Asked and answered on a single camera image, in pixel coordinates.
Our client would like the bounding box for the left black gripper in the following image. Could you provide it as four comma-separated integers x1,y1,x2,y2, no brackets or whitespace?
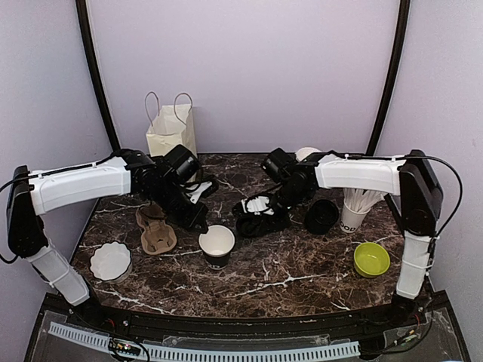
146,177,209,233

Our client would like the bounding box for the black paper coffee cup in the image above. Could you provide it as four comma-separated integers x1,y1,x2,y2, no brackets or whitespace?
198,225,235,271

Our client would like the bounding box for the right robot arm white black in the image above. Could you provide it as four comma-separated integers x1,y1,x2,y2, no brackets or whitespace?
232,148,443,327

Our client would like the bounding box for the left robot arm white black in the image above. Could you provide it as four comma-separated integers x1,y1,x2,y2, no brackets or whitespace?
4,145,217,329

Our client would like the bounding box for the brown cardboard cup carrier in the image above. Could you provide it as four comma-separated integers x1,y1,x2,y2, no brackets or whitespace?
136,204,177,256

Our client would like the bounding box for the stack of black lids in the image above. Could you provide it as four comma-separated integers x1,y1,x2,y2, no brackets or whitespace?
304,199,339,235

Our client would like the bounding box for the stack of paper cups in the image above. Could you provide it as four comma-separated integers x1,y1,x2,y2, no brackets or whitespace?
295,147,325,163

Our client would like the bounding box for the white scalloped bowl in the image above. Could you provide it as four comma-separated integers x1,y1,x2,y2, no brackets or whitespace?
90,241,132,284

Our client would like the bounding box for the white cup holding straws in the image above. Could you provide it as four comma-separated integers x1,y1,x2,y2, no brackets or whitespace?
340,204,368,234

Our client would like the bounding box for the bundle of wrapped straws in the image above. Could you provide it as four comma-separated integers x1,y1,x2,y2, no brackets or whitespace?
343,188,386,213

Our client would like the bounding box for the green bowl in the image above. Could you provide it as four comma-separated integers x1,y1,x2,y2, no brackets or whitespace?
354,242,391,278

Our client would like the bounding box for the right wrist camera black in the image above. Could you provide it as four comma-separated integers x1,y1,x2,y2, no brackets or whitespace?
260,148,297,183

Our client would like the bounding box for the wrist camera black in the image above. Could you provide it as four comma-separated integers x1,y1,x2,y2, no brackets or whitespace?
260,148,297,183
165,144,201,183

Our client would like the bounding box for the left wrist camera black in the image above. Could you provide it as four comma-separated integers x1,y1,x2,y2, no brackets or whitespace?
165,144,201,183

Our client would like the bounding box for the cream paper bag with handles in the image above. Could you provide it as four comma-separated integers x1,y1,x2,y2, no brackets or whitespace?
144,91,197,157

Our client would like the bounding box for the white cable duct strip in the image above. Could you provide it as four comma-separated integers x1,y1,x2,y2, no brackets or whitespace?
48,322,361,362

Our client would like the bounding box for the left black frame post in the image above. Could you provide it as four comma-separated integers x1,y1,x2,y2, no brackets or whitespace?
75,0,121,151

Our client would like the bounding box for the black frame post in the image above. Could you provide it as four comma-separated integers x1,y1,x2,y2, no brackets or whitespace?
365,0,411,156
75,0,121,151

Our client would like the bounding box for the right black frame post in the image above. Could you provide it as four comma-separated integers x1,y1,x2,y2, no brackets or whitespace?
365,0,411,156

